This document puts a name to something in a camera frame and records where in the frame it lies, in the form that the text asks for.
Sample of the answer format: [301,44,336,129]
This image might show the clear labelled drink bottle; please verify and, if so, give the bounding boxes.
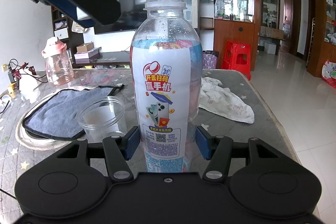
[130,0,203,173]

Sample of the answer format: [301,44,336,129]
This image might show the white tote bag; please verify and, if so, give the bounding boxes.
[71,21,89,34]

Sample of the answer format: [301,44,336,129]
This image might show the stacked boxes on stand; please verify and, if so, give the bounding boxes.
[74,42,101,64]

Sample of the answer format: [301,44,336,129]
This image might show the clear plastic cup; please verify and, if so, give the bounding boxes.
[76,96,127,143]

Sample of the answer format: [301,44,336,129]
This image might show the black flat television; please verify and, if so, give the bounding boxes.
[94,0,147,35]

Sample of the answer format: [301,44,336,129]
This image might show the white crumpled towel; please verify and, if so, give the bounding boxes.
[199,77,255,124]

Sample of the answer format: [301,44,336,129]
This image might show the pink lidded clear jug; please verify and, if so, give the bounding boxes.
[42,36,74,86]

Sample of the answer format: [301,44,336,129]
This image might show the blue cloth black trim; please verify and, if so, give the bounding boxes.
[22,84,124,141]

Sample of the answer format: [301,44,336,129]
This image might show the purple patterned bin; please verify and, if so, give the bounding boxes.
[203,51,219,69]

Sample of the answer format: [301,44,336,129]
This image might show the red plastic stool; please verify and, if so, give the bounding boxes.
[220,41,251,80]

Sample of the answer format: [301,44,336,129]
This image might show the grey star table cover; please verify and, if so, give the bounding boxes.
[0,68,302,224]

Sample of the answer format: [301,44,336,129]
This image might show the colourful baby play mat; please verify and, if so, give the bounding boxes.
[321,61,336,88]

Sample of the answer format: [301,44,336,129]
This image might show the dark wall shelf unit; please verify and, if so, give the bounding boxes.
[51,6,76,59]

